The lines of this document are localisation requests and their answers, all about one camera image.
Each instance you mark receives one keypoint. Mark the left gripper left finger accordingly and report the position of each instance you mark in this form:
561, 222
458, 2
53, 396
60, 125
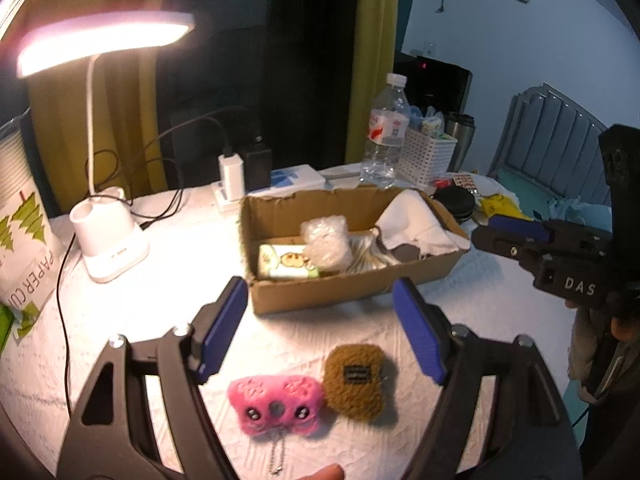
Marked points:
111, 436

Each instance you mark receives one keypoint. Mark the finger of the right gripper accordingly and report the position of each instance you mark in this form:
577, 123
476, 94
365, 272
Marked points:
520, 227
502, 243

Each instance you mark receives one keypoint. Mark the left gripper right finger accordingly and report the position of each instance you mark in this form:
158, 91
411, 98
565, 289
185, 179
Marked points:
528, 435

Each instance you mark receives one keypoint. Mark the white cloth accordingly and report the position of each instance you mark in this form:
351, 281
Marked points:
409, 221

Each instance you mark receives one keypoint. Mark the pink plush toy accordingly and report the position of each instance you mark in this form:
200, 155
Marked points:
277, 402

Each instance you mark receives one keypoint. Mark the cotton swab bag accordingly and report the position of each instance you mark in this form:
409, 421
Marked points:
368, 254

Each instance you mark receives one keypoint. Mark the brown plush toy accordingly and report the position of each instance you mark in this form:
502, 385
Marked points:
352, 381

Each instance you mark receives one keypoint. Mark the bubble wrap piece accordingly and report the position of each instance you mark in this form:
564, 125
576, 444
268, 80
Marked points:
326, 241

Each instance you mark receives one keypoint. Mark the tissue pack with cartoon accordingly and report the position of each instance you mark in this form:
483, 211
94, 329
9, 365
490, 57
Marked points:
284, 262

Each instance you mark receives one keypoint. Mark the black grey sock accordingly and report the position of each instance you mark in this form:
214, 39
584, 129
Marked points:
406, 253

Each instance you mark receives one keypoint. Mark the right hand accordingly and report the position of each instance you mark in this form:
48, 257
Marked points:
591, 324

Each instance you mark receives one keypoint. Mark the left hand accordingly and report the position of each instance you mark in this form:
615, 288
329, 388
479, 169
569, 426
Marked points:
331, 472

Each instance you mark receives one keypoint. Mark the yellow plastic bag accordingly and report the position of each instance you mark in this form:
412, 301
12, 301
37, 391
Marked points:
501, 205

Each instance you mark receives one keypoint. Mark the black round case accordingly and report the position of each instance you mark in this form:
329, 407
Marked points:
457, 200

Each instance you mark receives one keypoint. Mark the small patterned card box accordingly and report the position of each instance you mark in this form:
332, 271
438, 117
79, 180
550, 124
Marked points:
465, 181

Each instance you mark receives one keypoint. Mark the grey padded headboard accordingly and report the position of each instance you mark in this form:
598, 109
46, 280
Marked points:
552, 143

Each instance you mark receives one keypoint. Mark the steel thermos cup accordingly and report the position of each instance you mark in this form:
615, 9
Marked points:
462, 128

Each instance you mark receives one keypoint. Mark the white perforated basket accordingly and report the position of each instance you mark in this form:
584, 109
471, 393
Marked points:
424, 158

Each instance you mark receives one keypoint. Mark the plastic water bottle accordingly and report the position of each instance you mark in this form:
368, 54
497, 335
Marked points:
388, 122

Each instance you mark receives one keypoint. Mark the black appliance box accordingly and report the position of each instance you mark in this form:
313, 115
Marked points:
433, 83

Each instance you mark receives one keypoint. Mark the paper cup package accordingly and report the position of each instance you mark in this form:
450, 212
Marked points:
30, 253

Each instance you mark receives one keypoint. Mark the brown cardboard box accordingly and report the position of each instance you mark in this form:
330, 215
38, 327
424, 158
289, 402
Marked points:
277, 220

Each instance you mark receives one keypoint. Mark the black power adapter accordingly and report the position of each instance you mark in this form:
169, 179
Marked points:
257, 160

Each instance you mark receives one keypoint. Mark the white charger plug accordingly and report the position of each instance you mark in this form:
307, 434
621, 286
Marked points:
231, 169

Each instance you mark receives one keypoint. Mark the yellow curtain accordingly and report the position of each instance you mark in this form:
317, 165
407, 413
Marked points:
374, 47

